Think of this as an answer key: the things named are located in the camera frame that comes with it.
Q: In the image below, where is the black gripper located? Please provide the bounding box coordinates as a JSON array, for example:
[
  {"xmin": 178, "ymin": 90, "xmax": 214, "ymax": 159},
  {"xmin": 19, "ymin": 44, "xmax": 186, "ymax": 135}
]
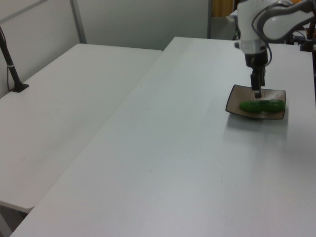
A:
[{"xmin": 244, "ymin": 51, "xmax": 269, "ymax": 99}]

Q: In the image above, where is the green cucumber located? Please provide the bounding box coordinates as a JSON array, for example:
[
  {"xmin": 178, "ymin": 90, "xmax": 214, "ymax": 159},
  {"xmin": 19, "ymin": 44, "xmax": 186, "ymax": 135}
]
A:
[{"xmin": 238, "ymin": 99, "xmax": 285, "ymax": 114}]

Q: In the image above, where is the square brown ceramic plate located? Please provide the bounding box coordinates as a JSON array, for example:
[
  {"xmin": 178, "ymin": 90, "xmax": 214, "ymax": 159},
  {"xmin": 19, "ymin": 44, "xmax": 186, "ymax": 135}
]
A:
[{"xmin": 225, "ymin": 84, "xmax": 287, "ymax": 121}]

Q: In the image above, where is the yellow wooden panel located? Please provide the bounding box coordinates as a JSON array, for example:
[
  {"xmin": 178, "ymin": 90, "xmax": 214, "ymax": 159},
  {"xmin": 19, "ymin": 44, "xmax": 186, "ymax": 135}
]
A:
[{"xmin": 211, "ymin": 0, "xmax": 235, "ymax": 17}]

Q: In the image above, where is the black pole with base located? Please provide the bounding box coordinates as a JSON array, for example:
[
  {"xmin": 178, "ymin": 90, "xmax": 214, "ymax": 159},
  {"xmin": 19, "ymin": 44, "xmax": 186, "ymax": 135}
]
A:
[{"xmin": 0, "ymin": 25, "xmax": 30, "ymax": 93}]

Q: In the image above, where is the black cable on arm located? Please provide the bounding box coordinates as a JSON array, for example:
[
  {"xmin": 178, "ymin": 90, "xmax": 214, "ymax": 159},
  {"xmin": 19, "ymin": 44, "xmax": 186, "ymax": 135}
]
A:
[{"xmin": 251, "ymin": 0, "xmax": 273, "ymax": 67}]

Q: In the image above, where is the black camera stand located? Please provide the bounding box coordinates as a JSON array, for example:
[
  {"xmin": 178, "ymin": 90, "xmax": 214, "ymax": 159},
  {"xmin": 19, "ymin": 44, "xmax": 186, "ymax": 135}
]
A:
[{"xmin": 300, "ymin": 20, "xmax": 316, "ymax": 52}]

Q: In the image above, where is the grey metal partition post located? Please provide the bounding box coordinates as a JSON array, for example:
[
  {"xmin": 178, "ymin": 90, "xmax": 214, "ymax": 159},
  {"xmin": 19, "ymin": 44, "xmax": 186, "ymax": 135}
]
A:
[
  {"xmin": 70, "ymin": 0, "xmax": 87, "ymax": 45},
  {"xmin": 206, "ymin": 0, "xmax": 212, "ymax": 39}
]

